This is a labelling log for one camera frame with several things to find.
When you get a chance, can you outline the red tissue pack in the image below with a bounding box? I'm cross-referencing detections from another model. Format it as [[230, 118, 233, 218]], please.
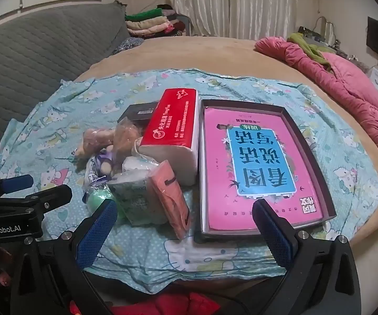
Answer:
[[139, 88, 199, 186]]

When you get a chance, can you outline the salmon pink packet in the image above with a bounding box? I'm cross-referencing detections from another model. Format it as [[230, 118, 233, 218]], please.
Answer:
[[151, 160, 191, 239]]

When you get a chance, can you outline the red cloth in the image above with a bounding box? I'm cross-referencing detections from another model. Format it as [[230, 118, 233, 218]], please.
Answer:
[[69, 293, 222, 315]]

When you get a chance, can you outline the white blue packet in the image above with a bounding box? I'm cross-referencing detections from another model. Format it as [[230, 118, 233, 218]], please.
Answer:
[[82, 156, 106, 204]]

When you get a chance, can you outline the white curtain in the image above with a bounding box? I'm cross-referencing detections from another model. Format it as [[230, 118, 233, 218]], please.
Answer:
[[169, 0, 299, 40]]

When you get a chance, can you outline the black box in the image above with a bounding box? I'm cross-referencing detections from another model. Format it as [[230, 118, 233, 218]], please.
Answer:
[[117, 102, 160, 128]]

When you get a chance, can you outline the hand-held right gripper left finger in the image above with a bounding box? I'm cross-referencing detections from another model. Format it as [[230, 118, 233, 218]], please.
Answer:
[[10, 198, 119, 315]]

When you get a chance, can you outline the tan bed blanket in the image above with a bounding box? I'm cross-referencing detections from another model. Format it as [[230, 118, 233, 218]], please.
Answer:
[[74, 34, 378, 246]]

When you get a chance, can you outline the mirror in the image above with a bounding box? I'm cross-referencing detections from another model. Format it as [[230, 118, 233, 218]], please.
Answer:
[[314, 16, 335, 43]]

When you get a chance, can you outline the brown plush bear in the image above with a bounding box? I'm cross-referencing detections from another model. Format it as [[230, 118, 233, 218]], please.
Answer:
[[76, 128, 116, 158]]

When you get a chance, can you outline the stack of folded clothes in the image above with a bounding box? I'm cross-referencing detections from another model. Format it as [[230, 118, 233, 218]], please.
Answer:
[[125, 5, 190, 37]]

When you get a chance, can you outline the pink quilt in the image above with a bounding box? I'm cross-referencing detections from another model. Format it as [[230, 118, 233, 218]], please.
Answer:
[[254, 37, 378, 181]]

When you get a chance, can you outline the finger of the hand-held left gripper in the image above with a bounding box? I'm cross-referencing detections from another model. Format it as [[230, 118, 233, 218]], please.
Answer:
[[25, 185, 73, 212], [0, 175, 34, 195]]

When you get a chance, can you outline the dark cardboard box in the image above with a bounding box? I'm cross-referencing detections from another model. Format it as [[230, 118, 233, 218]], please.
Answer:
[[194, 98, 337, 244]]

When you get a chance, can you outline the green garment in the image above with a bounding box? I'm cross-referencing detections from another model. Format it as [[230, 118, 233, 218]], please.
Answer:
[[287, 33, 335, 73]]

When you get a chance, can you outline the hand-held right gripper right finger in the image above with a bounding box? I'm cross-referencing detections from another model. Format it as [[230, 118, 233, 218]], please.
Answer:
[[252, 198, 362, 315]]

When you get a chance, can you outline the light blue cartoon printed cloth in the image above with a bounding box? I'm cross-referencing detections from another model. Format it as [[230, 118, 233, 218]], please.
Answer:
[[0, 69, 378, 294]]

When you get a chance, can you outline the green soft ball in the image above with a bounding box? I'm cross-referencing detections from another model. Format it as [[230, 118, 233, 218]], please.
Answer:
[[87, 188, 117, 217]]

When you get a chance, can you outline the dark floral cloth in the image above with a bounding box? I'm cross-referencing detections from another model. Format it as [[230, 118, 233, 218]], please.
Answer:
[[112, 37, 145, 55]]

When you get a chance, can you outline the pink book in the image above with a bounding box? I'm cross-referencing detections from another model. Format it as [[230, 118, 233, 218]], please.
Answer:
[[204, 107, 324, 232]]

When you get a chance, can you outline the grey quilted headboard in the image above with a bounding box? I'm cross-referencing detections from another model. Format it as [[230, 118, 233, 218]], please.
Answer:
[[0, 3, 130, 178]]

